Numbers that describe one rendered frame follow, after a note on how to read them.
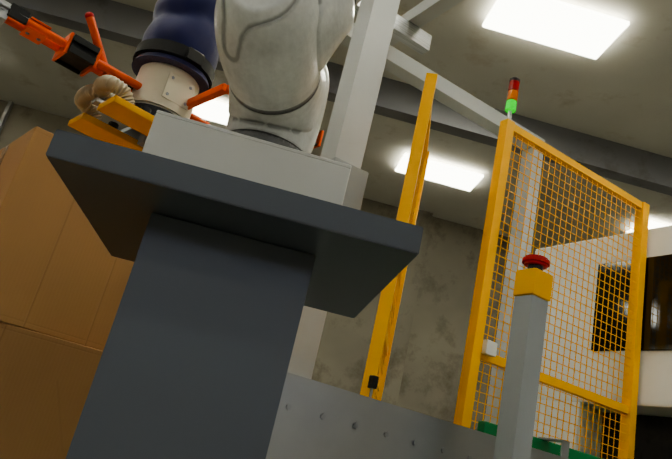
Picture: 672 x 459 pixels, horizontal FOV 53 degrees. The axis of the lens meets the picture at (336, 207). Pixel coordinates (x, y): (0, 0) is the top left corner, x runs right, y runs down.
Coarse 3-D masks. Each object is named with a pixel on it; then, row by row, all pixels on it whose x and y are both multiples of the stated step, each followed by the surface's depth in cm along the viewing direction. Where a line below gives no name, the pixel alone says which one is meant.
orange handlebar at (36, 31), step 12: (12, 24) 161; (36, 24) 160; (24, 36) 164; (36, 36) 162; (48, 36) 162; (60, 36) 164; (96, 72) 174; (108, 72) 172; (120, 72) 174; (132, 84) 176; (204, 96) 173; (216, 96) 171; (204, 120) 190
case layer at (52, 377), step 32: (0, 352) 131; (32, 352) 134; (64, 352) 137; (96, 352) 140; (0, 384) 130; (32, 384) 133; (64, 384) 136; (0, 416) 129; (32, 416) 131; (64, 416) 135; (0, 448) 128; (32, 448) 130; (64, 448) 133
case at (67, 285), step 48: (48, 144) 142; (0, 192) 140; (48, 192) 140; (0, 240) 133; (48, 240) 139; (96, 240) 146; (0, 288) 132; (48, 288) 138; (96, 288) 144; (96, 336) 143
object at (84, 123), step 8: (72, 120) 178; (80, 120) 175; (88, 120) 174; (96, 120) 176; (80, 128) 180; (88, 128) 179; (96, 128) 177; (104, 128) 177; (112, 128) 178; (96, 136) 183; (104, 136) 181; (112, 136) 180; (120, 136) 180; (128, 136) 181; (120, 144) 184; (128, 144) 183; (136, 144) 183
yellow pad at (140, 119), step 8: (104, 104) 163; (112, 104) 161; (120, 104) 160; (128, 104) 162; (104, 112) 166; (112, 112) 165; (120, 112) 164; (128, 112) 163; (136, 112) 163; (144, 112) 164; (120, 120) 169; (128, 120) 168; (136, 120) 167; (144, 120) 166; (152, 120) 166; (136, 128) 171; (144, 128) 170
